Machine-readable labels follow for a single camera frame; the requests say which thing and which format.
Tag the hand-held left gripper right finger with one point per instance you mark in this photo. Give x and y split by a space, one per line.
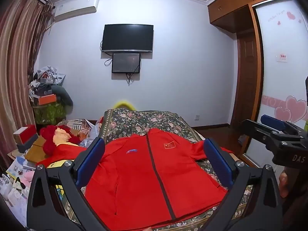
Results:
219 164

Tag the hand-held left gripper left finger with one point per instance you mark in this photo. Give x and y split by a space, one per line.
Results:
92 160

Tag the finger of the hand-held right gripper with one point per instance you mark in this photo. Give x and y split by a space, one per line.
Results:
273 122
258 130

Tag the red zip jacket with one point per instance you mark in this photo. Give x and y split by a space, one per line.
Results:
134 173

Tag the person's right hand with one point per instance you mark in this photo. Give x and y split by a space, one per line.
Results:
284 182

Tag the red plush toy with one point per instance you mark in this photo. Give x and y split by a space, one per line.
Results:
62 137

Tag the brown wooden door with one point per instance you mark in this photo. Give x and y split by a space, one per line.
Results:
245 77

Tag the yellow round object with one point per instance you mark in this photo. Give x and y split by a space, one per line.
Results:
124 104

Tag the dark floral blanket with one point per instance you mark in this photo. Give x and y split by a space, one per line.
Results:
144 120

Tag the pink plush toy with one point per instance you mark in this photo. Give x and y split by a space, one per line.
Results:
27 176

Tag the white heart-print sliding door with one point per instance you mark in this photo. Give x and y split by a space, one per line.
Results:
274 53

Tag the red and white box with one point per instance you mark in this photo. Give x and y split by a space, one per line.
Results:
26 134

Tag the orange box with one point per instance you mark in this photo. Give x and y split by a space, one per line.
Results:
47 100

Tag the cluttered paper pile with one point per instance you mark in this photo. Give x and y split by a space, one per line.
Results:
14 192

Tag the crumpled silver grey cloth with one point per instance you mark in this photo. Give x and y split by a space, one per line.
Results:
49 74

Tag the wooden overhead cabinet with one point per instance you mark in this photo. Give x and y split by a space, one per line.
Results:
231 9

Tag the striped brown curtain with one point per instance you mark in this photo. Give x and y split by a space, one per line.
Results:
16 65

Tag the white air conditioner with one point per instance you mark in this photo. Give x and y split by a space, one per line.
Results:
74 8

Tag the white wall socket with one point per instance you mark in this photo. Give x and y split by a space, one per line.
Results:
197 118

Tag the small black wall monitor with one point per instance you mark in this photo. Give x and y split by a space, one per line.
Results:
126 62

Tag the black wall television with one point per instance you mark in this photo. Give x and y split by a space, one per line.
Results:
127 38

